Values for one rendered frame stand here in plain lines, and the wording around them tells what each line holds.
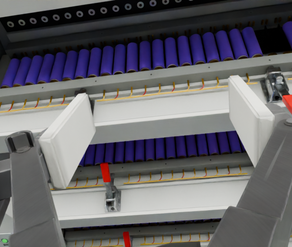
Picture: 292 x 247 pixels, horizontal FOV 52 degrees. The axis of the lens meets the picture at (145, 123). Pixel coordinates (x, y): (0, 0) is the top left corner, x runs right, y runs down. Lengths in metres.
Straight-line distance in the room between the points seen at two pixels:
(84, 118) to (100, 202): 0.39
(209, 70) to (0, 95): 0.31
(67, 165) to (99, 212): 0.41
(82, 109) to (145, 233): 0.55
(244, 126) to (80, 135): 0.09
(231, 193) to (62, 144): 0.43
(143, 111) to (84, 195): 0.24
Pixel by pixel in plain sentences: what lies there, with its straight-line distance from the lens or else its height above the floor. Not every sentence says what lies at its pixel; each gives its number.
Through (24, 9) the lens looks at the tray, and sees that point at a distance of 0.39.
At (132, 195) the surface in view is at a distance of 0.57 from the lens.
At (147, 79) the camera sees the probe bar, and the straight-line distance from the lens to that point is 0.43.
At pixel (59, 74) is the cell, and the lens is 0.49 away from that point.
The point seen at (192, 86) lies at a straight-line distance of 0.43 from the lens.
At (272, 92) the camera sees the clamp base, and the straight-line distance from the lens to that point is 0.41.
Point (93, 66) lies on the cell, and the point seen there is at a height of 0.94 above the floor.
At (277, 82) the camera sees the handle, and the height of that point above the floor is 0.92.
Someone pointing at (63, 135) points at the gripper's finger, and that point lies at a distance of 0.16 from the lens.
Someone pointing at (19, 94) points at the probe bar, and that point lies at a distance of 0.49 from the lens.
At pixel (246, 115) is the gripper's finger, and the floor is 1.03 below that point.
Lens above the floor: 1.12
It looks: 35 degrees down
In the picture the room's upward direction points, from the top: 10 degrees counter-clockwise
